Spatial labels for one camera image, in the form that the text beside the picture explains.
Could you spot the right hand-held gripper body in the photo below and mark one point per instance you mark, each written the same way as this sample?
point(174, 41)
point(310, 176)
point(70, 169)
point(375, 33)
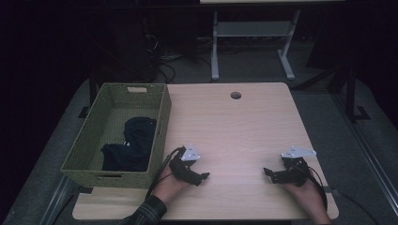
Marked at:
point(294, 172)

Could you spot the aluminium rail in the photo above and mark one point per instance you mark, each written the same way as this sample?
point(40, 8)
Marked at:
point(58, 200)
point(375, 168)

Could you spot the black metal stand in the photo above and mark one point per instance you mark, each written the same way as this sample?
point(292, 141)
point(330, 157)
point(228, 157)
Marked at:
point(351, 93)

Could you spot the person's left hand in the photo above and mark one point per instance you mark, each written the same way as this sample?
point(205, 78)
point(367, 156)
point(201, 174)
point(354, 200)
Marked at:
point(170, 187)

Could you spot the person's right hand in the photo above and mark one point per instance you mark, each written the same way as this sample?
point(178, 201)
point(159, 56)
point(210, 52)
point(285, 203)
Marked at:
point(308, 197)

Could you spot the green woven basket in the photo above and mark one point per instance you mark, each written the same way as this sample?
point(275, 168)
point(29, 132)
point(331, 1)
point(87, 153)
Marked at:
point(94, 140)

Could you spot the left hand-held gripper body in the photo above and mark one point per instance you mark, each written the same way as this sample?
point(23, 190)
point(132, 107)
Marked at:
point(184, 170)

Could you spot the dark navy beanie hat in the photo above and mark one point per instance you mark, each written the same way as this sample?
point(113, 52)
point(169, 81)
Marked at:
point(134, 146)

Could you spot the white desk with metal frame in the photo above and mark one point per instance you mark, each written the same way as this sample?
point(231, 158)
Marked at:
point(253, 28)

